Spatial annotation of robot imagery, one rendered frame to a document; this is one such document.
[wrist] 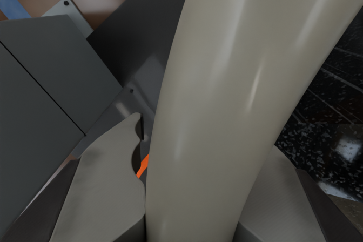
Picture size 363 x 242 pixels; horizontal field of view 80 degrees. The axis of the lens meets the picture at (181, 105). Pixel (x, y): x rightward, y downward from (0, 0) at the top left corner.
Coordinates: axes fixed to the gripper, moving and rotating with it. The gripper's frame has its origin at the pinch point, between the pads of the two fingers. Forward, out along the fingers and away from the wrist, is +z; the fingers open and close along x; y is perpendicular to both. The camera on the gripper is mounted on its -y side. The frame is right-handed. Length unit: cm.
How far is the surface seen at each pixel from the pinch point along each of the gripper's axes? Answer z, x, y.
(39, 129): 35, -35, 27
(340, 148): 16.6, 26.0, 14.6
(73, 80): 60, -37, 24
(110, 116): 86, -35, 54
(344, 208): 13.0, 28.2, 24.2
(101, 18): 90, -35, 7
